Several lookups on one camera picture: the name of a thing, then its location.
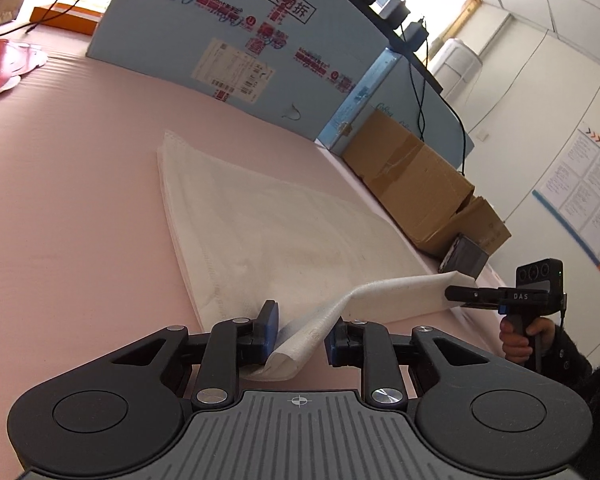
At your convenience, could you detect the white air conditioner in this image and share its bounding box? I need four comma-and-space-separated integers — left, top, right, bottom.
427, 37, 482, 104

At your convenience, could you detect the large light blue cardboard box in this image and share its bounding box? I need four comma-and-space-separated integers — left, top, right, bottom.
86, 0, 396, 142

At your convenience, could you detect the small dark grey box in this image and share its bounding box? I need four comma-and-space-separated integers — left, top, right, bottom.
440, 234, 490, 278

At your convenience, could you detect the black power cable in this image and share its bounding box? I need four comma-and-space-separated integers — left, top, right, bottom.
405, 20, 469, 172

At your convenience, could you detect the red paper-cut decoration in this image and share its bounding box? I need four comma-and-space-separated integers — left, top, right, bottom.
0, 36, 49, 99

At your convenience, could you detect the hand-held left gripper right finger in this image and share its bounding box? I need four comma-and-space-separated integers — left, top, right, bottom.
325, 318, 483, 407

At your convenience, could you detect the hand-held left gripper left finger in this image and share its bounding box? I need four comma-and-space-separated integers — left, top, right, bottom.
110, 300, 281, 409

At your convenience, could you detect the dark power adapter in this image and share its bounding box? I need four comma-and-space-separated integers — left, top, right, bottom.
404, 19, 432, 54

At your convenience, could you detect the narrow light blue cardboard box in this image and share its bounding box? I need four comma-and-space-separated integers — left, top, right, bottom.
316, 47, 477, 173

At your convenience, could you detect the brown taped cardboard box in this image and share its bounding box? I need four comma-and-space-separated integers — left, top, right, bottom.
341, 110, 512, 259

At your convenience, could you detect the black board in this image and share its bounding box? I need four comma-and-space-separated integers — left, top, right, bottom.
330, 0, 446, 94

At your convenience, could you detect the person's right hand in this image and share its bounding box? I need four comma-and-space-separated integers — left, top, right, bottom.
499, 317, 557, 365

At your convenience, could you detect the person's right forearm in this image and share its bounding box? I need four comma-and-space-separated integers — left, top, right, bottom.
530, 324, 600, 480

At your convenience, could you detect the wall poster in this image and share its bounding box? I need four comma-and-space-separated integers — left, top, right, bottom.
532, 121, 600, 297

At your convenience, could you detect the orange flat box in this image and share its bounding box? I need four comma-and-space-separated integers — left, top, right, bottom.
30, 5, 104, 37

